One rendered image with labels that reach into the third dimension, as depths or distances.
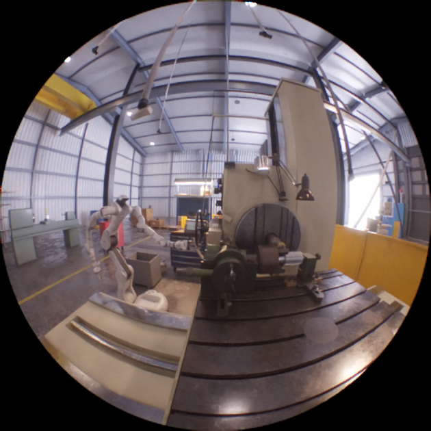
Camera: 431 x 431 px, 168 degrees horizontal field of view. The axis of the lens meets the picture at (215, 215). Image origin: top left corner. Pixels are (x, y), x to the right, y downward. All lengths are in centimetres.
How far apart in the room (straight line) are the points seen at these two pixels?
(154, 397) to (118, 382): 20
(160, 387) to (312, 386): 65
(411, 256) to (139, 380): 283
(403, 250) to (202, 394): 253
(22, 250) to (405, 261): 765
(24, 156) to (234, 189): 947
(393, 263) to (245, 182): 240
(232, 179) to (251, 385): 125
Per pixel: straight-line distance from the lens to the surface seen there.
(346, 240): 322
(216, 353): 65
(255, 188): 123
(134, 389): 93
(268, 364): 64
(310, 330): 81
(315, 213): 149
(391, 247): 265
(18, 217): 534
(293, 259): 101
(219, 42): 831
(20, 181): 933
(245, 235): 113
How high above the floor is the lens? 155
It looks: 5 degrees down
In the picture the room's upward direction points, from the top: 2 degrees clockwise
